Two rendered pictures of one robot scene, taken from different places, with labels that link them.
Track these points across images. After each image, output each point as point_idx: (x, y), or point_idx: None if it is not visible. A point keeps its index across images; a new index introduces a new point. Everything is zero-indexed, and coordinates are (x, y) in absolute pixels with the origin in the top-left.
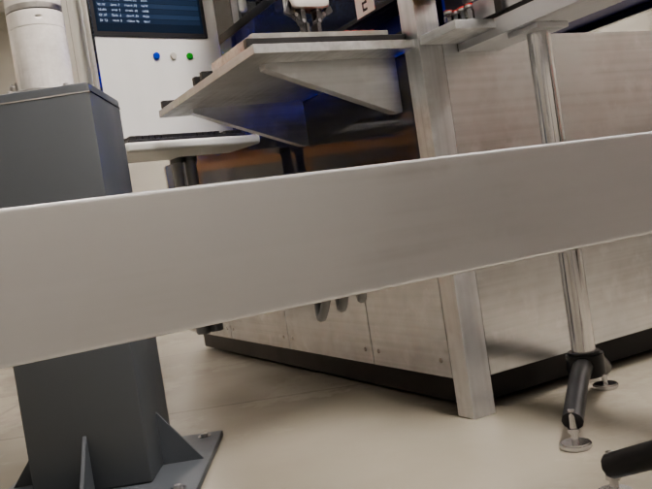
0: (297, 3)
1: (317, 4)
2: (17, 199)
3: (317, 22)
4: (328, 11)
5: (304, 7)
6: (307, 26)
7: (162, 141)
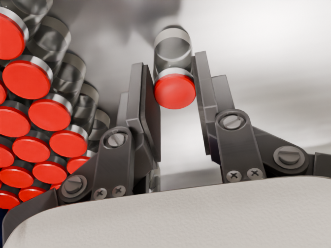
0: (319, 195)
1: (111, 210)
2: None
3: (139, 116)
4: (33, 213)
5: (240, 181)
6: (214, 90)
7: None
